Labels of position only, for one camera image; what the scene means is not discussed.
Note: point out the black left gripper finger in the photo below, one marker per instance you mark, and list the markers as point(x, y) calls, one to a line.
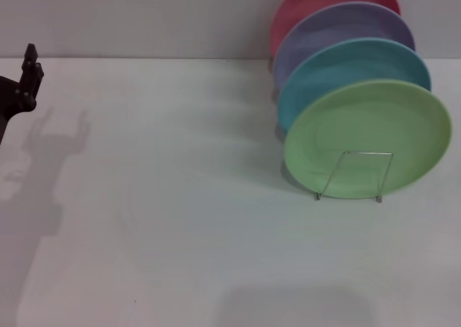
point(29, 85)

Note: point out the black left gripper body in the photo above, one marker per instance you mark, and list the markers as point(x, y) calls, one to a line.
point(5, 100)

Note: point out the green round plate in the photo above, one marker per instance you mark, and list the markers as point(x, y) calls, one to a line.
point(396, 132)

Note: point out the red round plate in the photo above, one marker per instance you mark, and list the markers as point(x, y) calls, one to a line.
point(306, 3)

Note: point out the teal round plate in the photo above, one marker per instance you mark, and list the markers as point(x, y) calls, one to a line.
point(324, 75)

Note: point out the purple round plate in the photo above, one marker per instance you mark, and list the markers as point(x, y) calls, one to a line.
point(324, 31)

